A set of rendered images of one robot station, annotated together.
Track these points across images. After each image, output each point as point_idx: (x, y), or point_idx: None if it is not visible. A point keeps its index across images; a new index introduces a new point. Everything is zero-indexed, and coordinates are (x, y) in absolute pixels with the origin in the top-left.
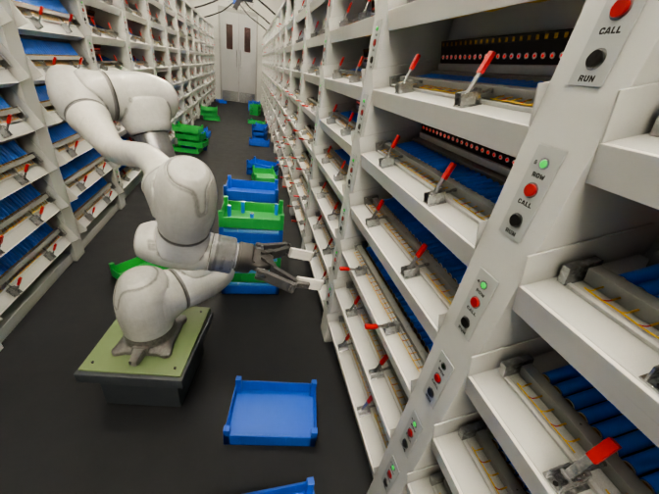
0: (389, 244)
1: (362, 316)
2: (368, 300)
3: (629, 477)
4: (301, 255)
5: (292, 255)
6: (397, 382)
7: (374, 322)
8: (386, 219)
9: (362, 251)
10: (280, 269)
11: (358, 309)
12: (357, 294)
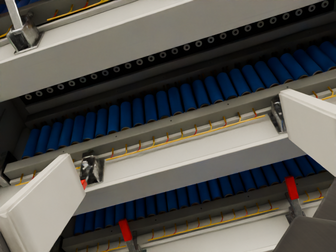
0: (133, 7)
1: (151, 240)
2: (189, 159)
3: None
4: (57, 201)
5: (40, 238)
6: (316, 187)
7: (245, 161)
8: (34, 20)
9: (31, 161)
10: (332, 191)
11: (136, 242)
12: (95, 241)
